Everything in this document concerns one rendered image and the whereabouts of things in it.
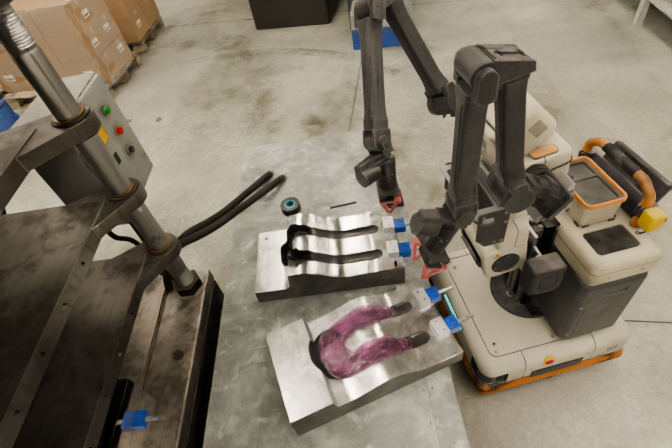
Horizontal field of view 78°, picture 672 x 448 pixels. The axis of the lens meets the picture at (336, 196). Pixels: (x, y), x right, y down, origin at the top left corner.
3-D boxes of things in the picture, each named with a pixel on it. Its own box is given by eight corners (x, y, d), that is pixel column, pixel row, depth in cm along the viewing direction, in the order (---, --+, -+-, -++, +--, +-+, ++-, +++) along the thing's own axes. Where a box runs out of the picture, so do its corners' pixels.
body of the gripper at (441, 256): (427, 265, 112) (440, 246, 107) (414, 236, 119) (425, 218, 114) (448, 265, 114) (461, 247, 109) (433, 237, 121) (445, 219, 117)
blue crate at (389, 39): (412, 28, 451) (411, 7, 435) (412, 46, 422) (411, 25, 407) (356, 33, 462) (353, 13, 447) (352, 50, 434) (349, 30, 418)
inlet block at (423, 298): (448, 284, 134) (449, 275, 131) (457, 297, 131) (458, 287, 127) (412, 300, 132) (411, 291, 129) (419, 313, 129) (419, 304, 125)
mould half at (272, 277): (392, 224, 159) (390, 200, 149) (405, 282, 140) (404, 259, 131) (263, 243, 161) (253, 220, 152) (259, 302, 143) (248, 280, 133)
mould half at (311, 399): (417, 289, 138) (417, 269, 130) (462, 359, 120) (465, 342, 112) (274, 350, 130) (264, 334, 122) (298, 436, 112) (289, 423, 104)
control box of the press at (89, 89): (243, 306, 236) (107, 69, 133) (238, 359, 214) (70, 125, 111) (205, 311, 237) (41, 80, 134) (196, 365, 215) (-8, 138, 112)
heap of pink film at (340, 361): (389, 301, 130) (388, 288, 124) (417, 352, 117) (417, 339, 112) (311, 335, 125) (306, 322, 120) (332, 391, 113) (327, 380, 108)
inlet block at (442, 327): (467, 312, 127) (469, 302, 123) (477, 326, 124) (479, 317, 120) (429, 329, 125) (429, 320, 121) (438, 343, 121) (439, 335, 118)
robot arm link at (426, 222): (478, 214, 102) (463, 191, 108) (438, 211, 98) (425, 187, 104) (455, 247, 109) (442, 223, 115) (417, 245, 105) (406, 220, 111)
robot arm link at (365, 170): (388, 133, 120) (372, 134, 127) (357, 151, 116) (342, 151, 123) (403, 169, 123) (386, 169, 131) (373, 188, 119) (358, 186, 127)
